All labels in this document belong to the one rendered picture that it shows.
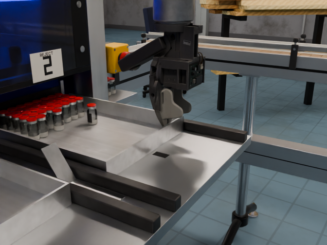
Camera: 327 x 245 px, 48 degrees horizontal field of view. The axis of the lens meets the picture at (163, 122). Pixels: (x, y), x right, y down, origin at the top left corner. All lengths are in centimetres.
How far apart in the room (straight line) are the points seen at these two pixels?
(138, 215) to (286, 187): 200
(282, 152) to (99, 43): 97
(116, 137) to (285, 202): 164
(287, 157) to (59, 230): 124
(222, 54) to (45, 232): 119
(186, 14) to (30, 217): 41
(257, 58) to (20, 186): 111
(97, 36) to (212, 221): 136
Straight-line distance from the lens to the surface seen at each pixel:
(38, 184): 59
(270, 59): 150
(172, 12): 65
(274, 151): 162
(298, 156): 160
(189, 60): 66
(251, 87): 158
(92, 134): 79
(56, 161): 61
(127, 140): 75
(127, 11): 1090
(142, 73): 130
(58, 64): 84
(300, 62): 147
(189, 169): 64
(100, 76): 95
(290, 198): 233
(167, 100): 70
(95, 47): 93
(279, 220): 212
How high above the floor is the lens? 118
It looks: 20 degrees down
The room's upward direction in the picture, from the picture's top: straight up
